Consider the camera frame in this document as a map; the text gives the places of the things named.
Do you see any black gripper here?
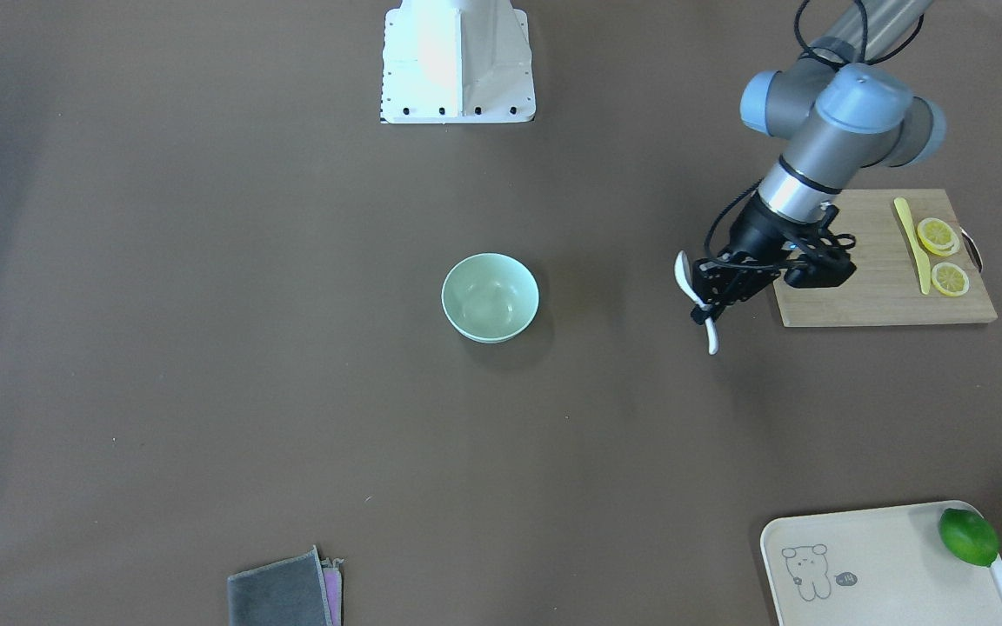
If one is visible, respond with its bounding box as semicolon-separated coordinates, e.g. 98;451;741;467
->
691;193;858;325

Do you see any light green bowl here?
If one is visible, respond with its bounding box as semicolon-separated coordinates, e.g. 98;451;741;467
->
440;252;541;344

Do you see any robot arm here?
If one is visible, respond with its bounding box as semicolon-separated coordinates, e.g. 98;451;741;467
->
675;1;946;331

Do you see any bamboo cutting board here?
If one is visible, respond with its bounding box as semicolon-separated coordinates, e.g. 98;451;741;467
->
774;189;998;328

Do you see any yellow plastic knife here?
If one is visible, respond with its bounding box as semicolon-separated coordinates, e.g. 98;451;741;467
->
893;196;933;296

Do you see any upper lemon slice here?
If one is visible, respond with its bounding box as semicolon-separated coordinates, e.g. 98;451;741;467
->
915;217;961;257

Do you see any lemon slice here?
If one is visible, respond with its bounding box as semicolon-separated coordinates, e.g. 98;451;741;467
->
915;217;961;257
931;262;971;297

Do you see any lower lemon slice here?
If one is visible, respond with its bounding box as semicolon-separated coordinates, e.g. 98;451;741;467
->
931;262;971;297

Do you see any cream tray with bear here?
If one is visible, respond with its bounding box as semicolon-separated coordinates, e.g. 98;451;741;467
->
759;500;1002;625

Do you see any green lime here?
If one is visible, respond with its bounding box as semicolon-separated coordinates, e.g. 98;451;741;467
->
938;508;999;568

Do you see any grey folded cloth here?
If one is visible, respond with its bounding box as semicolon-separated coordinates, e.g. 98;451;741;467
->
227;546;344;625

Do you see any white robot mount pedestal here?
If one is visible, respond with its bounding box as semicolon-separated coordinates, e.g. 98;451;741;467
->
379;1;537;124

